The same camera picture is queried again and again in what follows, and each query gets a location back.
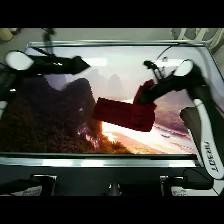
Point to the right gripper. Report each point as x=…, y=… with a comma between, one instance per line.
x=146, y=95

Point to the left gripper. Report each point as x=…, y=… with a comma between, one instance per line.
x=79, y=65

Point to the red garment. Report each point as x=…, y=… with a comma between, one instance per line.
x=123, y=115

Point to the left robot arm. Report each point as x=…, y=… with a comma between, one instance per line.
x=43, y=64

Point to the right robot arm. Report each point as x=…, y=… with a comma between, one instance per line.
x=206, y=133

